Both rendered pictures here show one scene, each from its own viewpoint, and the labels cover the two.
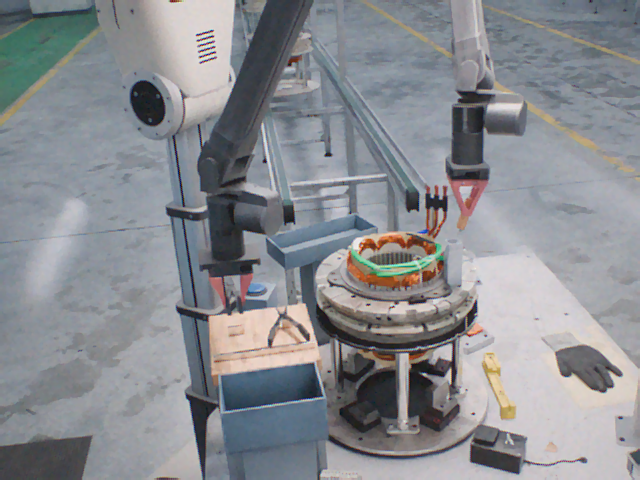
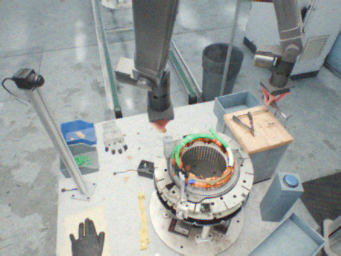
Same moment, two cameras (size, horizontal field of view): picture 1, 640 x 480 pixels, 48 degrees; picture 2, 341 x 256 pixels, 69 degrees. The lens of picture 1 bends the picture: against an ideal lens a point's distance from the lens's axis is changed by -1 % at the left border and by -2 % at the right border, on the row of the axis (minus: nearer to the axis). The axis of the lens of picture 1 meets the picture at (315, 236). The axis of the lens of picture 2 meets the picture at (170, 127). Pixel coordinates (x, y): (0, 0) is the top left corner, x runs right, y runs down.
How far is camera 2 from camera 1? 176 cm
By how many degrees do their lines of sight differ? 108
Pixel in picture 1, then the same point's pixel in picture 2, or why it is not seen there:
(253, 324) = (266, 133)
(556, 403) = (115, 209)
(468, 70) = not seen: hidden behind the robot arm
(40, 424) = not seen: outside the picture
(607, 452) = (103, 178)
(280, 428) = (229, 101)
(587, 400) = (98, 212)
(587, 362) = (86, 240)
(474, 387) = (155, 211)
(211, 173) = not seen: hidden behind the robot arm
